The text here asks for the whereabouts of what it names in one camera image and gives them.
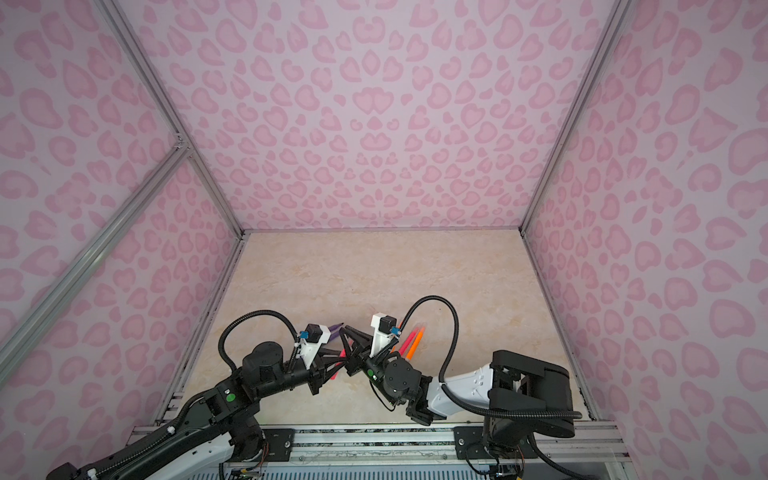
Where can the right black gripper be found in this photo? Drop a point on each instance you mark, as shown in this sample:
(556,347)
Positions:
(359,360)

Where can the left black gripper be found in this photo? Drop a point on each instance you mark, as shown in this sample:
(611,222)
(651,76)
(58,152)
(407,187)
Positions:
(319,367)

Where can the pink marker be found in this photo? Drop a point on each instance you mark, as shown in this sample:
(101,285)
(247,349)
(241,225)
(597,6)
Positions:
(404,348)
(335,367)

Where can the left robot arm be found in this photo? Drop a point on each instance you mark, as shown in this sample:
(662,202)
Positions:
(226,410)

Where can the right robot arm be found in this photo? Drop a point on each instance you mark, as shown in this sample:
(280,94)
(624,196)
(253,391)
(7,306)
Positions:
(516,395)

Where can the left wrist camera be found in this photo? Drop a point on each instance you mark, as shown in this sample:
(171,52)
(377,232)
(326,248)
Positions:
(311,339)

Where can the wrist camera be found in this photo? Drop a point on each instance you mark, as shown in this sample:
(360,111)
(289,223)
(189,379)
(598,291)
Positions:
(311,339)
(385,334)

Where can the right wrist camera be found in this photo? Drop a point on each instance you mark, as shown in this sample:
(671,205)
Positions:
(385,334)

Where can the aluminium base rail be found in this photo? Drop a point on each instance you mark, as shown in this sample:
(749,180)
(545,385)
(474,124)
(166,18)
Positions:
(400,451)

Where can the diagonal aluminium frame bar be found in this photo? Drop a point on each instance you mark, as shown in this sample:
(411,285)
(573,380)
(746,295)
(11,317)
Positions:
(39,319)

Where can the left corner aluminium post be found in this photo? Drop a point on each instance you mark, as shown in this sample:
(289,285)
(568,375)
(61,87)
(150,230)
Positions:
(130,44)

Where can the corner aluminium post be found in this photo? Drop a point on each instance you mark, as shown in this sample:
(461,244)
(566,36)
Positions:
(620,15)
(130,44)

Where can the right corner aluminium post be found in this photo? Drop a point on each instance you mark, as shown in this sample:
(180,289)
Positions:
(620,15)

